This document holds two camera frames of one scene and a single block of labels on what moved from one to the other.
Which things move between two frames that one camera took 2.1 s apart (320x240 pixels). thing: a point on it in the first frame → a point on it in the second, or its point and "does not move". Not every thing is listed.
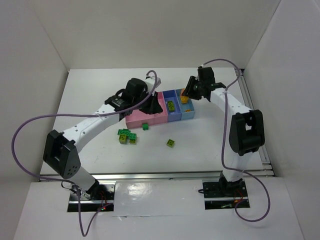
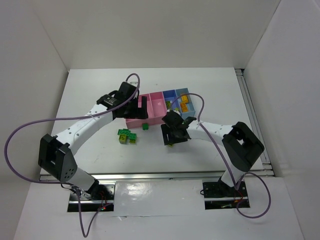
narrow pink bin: (161, 118) does not move
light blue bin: (187, 110) does not move
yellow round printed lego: (184, 99) does not move
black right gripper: (191, 88) → (173, 133)
